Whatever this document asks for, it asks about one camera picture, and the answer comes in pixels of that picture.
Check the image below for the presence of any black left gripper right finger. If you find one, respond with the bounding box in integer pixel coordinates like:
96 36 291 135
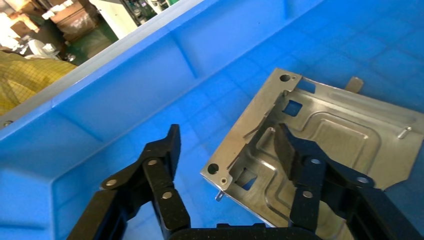
274 123 424 240

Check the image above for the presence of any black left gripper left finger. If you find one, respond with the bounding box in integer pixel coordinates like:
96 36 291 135
67 124 192 240

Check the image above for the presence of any embossed metal plate curved edge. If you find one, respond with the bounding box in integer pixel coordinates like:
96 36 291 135
199 67 424 240

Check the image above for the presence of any beige tape piece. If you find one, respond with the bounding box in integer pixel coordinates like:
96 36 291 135
344 76 365 93

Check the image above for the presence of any blue plastic tray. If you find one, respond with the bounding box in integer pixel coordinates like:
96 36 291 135
0 0 424 240

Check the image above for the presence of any yellow antistatic cloth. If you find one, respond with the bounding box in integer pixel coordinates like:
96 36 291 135
0 51 78 117

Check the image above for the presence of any white cabinet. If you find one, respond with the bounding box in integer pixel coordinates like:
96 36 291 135
89 0 157 39

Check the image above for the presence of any white bundled object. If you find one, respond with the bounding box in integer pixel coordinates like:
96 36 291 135
26 39 61 61

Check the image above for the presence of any brown cardboard box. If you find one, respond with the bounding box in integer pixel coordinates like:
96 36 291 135
49 3 100 42

